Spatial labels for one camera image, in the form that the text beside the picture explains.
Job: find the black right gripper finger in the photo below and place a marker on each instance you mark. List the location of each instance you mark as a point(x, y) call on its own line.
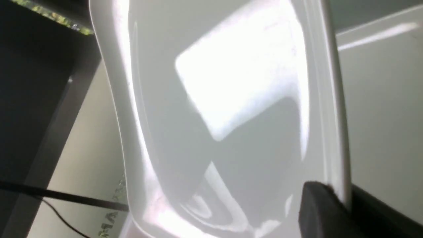
point(322, 215)

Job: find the large white square plate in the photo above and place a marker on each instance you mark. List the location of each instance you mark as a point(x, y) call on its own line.
point(225, 109)

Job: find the large white plastic tub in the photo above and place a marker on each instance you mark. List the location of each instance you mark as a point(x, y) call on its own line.
point(379, 44)

